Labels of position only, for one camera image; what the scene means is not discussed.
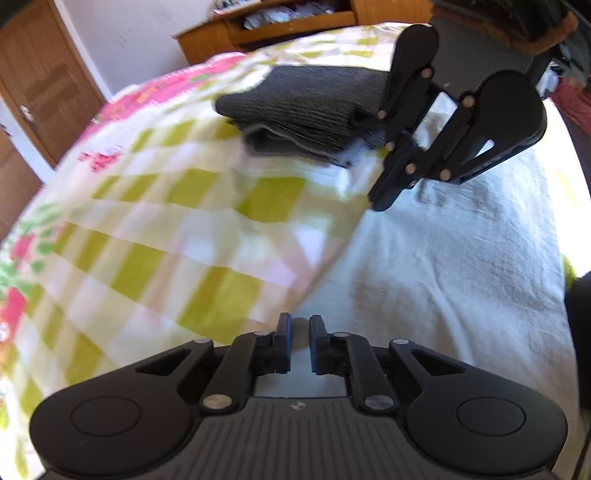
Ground grey folded jeans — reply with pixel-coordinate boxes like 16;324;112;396
215;65;394;169

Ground crumpled printed cloth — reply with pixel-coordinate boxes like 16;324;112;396
242;1;337;29

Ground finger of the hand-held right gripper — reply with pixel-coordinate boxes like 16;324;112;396
376;68;437;158
369;95;505;213

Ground wooden door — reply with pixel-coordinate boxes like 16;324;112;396
0;0;106;168

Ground beige pants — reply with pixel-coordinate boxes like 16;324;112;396
295;83;585;444

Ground dark cloth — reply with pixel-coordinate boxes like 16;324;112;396
564;272;591;480

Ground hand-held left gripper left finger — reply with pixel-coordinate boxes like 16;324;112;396
135;313;293;415

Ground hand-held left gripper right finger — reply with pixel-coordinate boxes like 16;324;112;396
308;315;465;412

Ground wooden nightstand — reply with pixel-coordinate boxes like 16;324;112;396
173;0;435;66

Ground red cloth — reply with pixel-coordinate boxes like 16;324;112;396
551;78;591;139

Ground wooden wardrobe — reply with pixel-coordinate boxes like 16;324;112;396
0;131;44;241

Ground printed checkered bedsheet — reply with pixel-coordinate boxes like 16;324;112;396
0;21;591;480

